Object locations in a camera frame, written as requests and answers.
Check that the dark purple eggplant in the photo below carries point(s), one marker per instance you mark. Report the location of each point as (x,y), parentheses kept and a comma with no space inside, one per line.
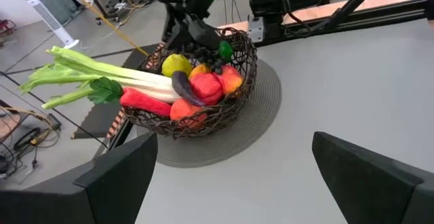
(183,86)

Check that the grey round placemat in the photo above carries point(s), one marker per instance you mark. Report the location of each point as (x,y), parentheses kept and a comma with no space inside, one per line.
(251,125)

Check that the red yellow mango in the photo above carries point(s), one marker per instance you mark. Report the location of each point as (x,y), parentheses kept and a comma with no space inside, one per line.
(232,79)

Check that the black power strip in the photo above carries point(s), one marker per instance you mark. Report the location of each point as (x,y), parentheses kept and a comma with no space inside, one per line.
(54,121)

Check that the orange round fruit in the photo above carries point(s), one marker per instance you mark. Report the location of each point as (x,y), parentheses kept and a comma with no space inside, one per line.
(184,112)

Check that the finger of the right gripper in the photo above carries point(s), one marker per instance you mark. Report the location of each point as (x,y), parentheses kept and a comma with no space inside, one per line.
(205,35)
(174,27)

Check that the red carrot with green leaf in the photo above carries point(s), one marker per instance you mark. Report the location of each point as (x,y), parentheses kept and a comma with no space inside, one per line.
(146,102)

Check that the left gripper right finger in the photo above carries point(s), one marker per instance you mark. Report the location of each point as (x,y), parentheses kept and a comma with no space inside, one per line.
(369,186)

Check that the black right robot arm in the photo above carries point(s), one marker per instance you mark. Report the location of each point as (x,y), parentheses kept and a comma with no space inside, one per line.
(268,3)

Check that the yellow apple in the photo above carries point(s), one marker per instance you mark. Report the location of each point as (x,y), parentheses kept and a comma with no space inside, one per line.
(175,64)

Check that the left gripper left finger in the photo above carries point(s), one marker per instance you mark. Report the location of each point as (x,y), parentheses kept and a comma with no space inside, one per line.
(108,190)

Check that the green white celery stalk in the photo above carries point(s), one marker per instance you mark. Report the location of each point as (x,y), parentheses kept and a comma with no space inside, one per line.
(101,69)

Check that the green lime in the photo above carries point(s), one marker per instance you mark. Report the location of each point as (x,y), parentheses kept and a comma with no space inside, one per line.
(225,50)

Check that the white tower fan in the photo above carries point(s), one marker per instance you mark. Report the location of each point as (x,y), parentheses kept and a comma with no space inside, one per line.
(51,20)

